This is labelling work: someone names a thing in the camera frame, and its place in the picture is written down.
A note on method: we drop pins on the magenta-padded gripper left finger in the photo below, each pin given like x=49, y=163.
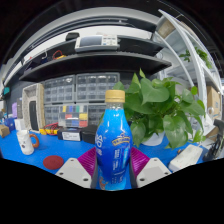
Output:
x=73, y=171

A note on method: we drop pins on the yellow multimeter red leads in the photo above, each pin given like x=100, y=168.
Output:
x=50, y=129

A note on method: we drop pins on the black camera stand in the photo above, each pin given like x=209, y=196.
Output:
x=216, y=143

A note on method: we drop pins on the black box white label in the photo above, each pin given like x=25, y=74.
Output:
x=70, y=135

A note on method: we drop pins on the black wall shelf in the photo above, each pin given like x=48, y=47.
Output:
x=100, y=65

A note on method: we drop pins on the white shelf unit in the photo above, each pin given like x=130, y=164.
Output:
x=200, y=66

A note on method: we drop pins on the beige perforated tray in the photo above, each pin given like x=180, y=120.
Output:
x=25, y=106

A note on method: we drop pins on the white oscilloscope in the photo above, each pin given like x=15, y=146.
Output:
x=96, y=43

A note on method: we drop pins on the small white box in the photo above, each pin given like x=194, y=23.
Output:
x=19, y=125

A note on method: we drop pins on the teal small object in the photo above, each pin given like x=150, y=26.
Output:
x=6, y=90

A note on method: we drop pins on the clear organizer colourful parts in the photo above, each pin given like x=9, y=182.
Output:
x=73, y=116

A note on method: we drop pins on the purple bag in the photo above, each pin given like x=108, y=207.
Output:
x=14, y=110

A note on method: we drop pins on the flat round red coaster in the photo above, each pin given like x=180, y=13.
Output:
x=53, y=162

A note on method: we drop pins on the black rounded device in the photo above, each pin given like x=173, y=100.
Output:
x=72, y=36

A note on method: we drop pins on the white power adapter block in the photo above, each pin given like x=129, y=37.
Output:
x=185, y=158

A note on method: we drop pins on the black rectangular device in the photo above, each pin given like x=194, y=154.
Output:
x=33, y=116

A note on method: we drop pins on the yellow tool red leads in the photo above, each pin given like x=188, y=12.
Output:
x=58, y=55

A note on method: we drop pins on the green potted plant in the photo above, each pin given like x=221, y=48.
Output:
x=156, y=100

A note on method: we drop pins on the dark grey box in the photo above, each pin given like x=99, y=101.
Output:
x=19, y=108

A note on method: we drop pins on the blue box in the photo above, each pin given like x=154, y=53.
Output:
x=10, y=124

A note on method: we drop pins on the blue drink bottle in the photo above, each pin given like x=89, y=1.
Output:
x=113, y=150

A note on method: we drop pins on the black flat case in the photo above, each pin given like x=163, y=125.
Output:
x=89, y=135

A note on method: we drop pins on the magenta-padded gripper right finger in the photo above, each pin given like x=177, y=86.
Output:
x=151, y=171

